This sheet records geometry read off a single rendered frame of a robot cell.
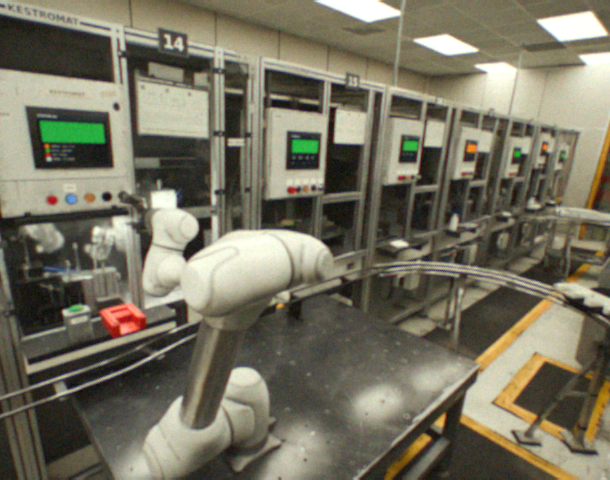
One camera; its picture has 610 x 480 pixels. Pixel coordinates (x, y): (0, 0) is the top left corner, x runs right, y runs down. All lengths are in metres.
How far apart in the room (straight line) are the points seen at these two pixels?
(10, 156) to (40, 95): 0.22
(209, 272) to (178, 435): 0.54
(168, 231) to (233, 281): 0.59
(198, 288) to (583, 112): 8.84
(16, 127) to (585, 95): 8.88
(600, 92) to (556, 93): 0.71
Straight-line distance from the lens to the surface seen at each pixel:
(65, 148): 1.54
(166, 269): 1.21
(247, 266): 0.68
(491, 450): 2.63
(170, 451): 1.13
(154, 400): 1.63
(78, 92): 1.58
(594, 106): 9.17
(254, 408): 1.22
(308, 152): 2.10
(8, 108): 1.55
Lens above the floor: 1.67
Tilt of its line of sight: 17 degrees down
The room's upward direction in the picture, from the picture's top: 3 degrees clockwise
